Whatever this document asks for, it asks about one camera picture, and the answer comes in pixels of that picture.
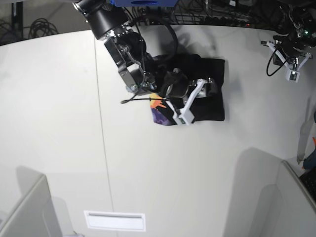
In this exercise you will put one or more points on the teal and orange tool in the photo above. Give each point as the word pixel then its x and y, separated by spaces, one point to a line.
pixel 310 162

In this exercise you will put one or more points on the grey partition panel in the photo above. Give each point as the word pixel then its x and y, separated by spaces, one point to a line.
pixel 297 211
pixel 34 214

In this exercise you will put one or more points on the black graphic T-shirt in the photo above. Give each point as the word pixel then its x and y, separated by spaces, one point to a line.
pixel 199 69

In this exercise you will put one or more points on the right grey partition panel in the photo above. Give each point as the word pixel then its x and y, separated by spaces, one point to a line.
pixel 297 211

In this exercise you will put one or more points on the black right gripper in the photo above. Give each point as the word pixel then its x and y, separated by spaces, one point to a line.
pixel 176 83

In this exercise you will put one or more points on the left grey partition panel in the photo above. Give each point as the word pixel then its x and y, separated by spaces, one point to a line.
pixel 34 214

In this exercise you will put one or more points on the blue box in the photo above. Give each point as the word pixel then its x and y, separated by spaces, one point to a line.
pixel 149 3

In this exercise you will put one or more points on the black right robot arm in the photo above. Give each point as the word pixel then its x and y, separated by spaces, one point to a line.
pixel 126 46

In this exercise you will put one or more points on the black power strip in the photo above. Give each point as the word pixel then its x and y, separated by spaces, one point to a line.
pixel 224 21

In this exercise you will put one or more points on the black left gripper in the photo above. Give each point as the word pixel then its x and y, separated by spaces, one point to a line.
pixel 294 47

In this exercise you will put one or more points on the black keyboard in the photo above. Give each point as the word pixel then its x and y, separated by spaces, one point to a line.
pixel 309 181

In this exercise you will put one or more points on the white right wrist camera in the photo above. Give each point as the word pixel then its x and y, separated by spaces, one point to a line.
pixel 183 117

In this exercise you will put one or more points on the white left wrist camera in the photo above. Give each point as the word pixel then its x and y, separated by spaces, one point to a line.
pixel 292 75

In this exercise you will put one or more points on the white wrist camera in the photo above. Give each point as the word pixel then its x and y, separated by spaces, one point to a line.
pixel 292 75
pixel 183 117

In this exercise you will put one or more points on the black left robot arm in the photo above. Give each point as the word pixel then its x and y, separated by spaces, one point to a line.
pixel 294 22

